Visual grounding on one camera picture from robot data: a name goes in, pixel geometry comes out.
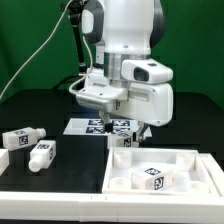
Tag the white marker tag sheet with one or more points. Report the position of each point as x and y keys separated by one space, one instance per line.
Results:
x=78 y=126

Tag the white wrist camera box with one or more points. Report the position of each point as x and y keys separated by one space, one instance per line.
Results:
x=146 y=71

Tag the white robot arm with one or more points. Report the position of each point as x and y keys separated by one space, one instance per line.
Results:
x=122 y=30

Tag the white left fence rail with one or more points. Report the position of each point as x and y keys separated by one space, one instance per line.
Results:
x=4 y=160

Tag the white square table top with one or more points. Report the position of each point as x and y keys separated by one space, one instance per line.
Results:
x=192 y=177

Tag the white front fence rail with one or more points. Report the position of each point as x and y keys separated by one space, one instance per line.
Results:
x=111 y=208

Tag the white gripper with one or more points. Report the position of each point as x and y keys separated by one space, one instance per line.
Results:
x=148 y=104

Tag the black camera stand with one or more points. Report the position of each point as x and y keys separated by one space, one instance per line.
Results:
x=75 y=9

